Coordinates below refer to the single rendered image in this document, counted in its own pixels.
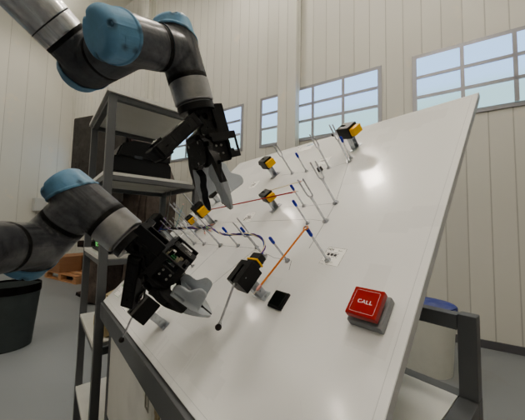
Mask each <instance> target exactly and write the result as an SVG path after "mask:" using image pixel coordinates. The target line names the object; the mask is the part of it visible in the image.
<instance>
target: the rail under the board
mask: <svg viewBox="0 0 525 420"><path fill-rule="evenodd" d="M100 318H101V320H102V322H103V324H104V326H105V327H106V329H107V330H108V332H109V334H110V335H111V337H112V339H113V341H114V342H115V343H116V345H117V347H118V349H119V351H120V352H121V354H122V355H123V357H124V359H125V360H126V362H127V364H128V366H129V367H130V368H131V370H132V372H133V374H134V375H135V377H136V379H137V380H138V382H139V383H140V385H141V387H142V389H143V391H144V392H145V393H146V395H147V397H148V399H149V400H150V402H151V404H152V405H153V407H154V408H155V410H156V412H157V414H158V416H159V417H160V418H161V420H195V419H194V418H193V416H192V415H191V413H190V412H189V411H188V410H187V409H186V408H185V406H184V405H183V403H182V402H181V401H180V400H179V398H178V397H177V395H176V394H175V393H174V392H173V390H172V389H171V388H170V387H169V386H168V384H167V383H166V382H165V380H164V379H163V377H162V376H161V375H160V374H159V372H158V371H157V369H156V368H155V367H154V366H153V365H152V364H151V362H150V361H149V360H148V358H147V357H146V356H145V354H144V353H143V351H142V350H141V349H140V348H139V346H138V345H137V344H136V343H135V342H134V340H133V339H132V338H131V336H130V335H129V334H128V332H126V334H125V336H124V338H125V340H124V342H119V341H118V339H119V338H120V337H122V336H123V334H124V331H125V328H124V327H123V325H122V324H121V323H120V322H119V321H118V320H117V318H116V317H115V316H114V314H113V313H112V312H111V310H110V309H109V308H108V306H107V305H106V303H105V302H101V304H100Z"/></svg>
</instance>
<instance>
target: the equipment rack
mask: <svg viewBox="0 0 525 420"><path fill-rule="evenodd" d="M183 119H184V118H182V117H179V115H178V109H177V108H175V107H171V106H168V105H166V104H163V103H160V102H155V101H153V100H150V99H147V98H145V97H140V96H138V95H134V94H131V93H129V92H124V91H122V90H119V89H116V88H113V87H109V86H107V89H106V91H105V93H104V94H103V96H102V99H101V101H100V103H99V104H98V106H97V110H96V112H95V113H94V115H93V117H92V120H91V122H90V123H89V127H92V129H91V142H90V155H89V168H88V176H89V177H90V178H91V179H93V180H94V181H95V182H98V183H100V186H101V187H103V188H104V189H105V190H106V191H107V192H109V193H110V194H111V195H112V193H126V194H135V195H144V196H154V197H160V199H159V213H161V214H162V216H163V217H164V213H165V202H166V193H165V192H167V197H168V196H170V190H172V192H171V196H172V195H177V194H181V193H188V192H192V204H193V205H194V204H195V203H197V202H198V201H200V197H199V196H198V193H197V190H196V188H195V187H194V184H193V182H184V181H178V180H172V179H166V178H160V177H148V176H142V175H135V174H129V173H122V172H114V171H113V159H114V145H115V135H117V136H120V137H125V138H131V139H136V140H140V141H144V142H148V143H152V142H153V141H154V140H157V139H159V138H162V137H164V136H165V135H166V134H167V133H168V132H170V131H171V130H172V129H173V128H174V127H176V126H177V125H178V124H179V123H180V122H181V121H182V120H183ZM98 132H101V133H106V137H105V150H104V164H103V171H102V172H101V173H99V174H98V175H97V176H96V163H97V150H98ZM116 188H117V189H116ZM124 189H126V190H124ZM133 190H134V191H133ZM142 191H143V192H142ZM91 242H92V238H91V237H90V236H89V235H88V234H86V233H85V235H84V245H83V258H82V283H81V296H80V308H79V322H78V335H77V360H76V372H75V386H74V399H73V411H72V420H80V419H81V420H104V412H105V397H106V382H107V377H103V378H101V371H102V356H103V355H104V354H108V346H107V345H108V339H109V337H104V336H103V329H104V324H103V322H102V320H101V318H100V304H101V303H104V301H103V300H104V299H105V298H106V286H107V272H108V266H109V265H122V264H127V261H128V255H129V253H128V252H126V253H125V254H124V255H122V256H121V257H117V256H115V255H114V254H113V253H111V254H108V251H107V250H106V249H105V248H104V247H102V246H101V245H100V244H99V245H98V251H97V250H95V249H93V247H91ZM117 258H120V259H117ZM90 259H91V260H93V261H94V262H95V263H96V264H97V286H96V299H95V312H87V308H88V283H89V269H90ZM93 316H94V325H93ZM85 335H86V337H87V341H88V343H89V346H90V348H91V350H92V367H91V381H90V382H87V383H84V384H83V361H84V348H85ZM104 346H106V347H104Z"/></svg>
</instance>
